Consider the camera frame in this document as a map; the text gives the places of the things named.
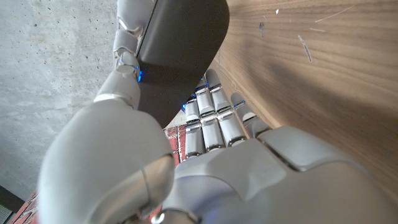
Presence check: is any black glasses case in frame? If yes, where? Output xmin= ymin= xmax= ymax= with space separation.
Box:
xmin=136 ymin=0 xmax=231 ymax=129

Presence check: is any red brick printed backdrop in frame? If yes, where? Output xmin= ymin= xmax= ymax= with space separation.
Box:
xmin=8 ymin=123 xmax=188 ymax=224

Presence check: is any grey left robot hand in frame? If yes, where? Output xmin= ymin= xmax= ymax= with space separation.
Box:
xmin=37 ymin=0 xmax=398 ymax=224

